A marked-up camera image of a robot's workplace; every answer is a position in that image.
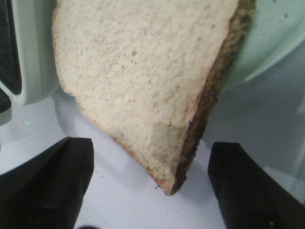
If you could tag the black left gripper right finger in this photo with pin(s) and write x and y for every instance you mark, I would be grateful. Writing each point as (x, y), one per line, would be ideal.
(248, 198)

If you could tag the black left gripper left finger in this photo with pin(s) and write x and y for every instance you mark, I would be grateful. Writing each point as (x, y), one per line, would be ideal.
(47, 191)

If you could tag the bread slice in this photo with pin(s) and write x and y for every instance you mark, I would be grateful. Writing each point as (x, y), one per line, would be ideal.
(148, 72)

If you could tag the mint green breakfast maker base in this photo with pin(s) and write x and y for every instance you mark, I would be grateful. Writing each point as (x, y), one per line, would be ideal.
(27, 64)

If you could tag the mint green round plate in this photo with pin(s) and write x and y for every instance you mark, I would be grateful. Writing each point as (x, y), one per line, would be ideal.
(278, 28)

